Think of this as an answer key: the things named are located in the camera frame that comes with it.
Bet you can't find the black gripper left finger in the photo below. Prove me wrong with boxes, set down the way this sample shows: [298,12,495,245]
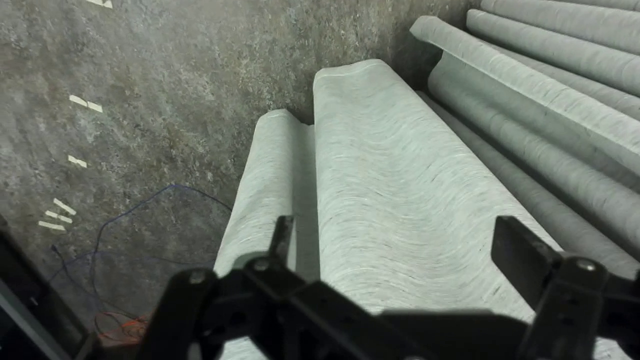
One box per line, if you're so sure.
[138,215,375,360]

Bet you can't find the black table frame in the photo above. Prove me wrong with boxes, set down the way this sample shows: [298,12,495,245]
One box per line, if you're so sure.
[0,217,102,360]

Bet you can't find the grey woven curtain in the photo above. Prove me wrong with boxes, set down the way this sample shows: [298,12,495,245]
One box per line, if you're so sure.
[211,0,640,360]

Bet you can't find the thin blue floor cable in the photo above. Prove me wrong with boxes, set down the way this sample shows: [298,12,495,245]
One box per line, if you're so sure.
[48,183,236,323]

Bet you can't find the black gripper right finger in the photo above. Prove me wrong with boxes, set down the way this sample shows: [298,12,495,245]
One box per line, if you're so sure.
[489,215,640,360]

